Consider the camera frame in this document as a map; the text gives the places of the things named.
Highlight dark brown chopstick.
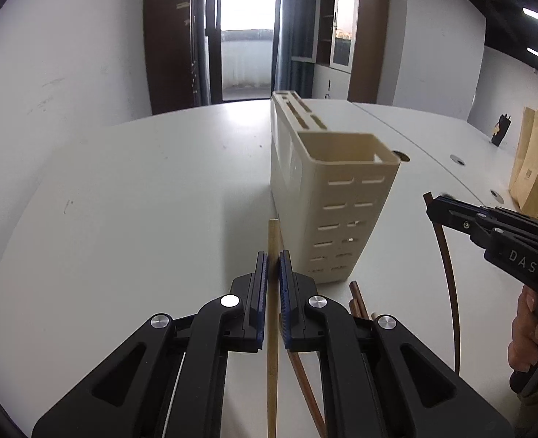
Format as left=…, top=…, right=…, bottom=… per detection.
left=422, top=192, right=462, bottom=373

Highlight light bamboo chopstick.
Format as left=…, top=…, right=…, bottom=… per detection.
left=266, top=219, right=281, bottom=438

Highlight person's right hand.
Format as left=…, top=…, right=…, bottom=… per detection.
left=508, top=286, right=538, bottom=373

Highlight brown paper bag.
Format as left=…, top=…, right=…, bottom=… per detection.
left=509, top=107, right=538, bottom=219

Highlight reddish brown chopstick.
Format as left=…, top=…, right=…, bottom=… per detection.
left=288, top=351, right=327, bottom=438
left=349, top=281, right=370, bottom=319

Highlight small black object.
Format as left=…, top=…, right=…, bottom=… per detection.
left=490, top=114, right=511, bottom=146

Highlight beige plastic utensil holder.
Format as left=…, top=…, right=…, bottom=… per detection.
left=271, top=91, right=400, bottom=284

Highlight brown white glass cabinet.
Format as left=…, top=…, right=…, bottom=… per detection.
left=291, top=0, right=390, bottom=103

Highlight dark blue curtain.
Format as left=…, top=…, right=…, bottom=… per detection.
left=273, top=0, right=319, bottom=98

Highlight glass balcony door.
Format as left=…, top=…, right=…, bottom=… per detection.
left=202, top=0, right=281, bottom=104

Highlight dark wooden wardrobe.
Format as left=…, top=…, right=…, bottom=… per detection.
left=143, top=0, right=202, bottom=115

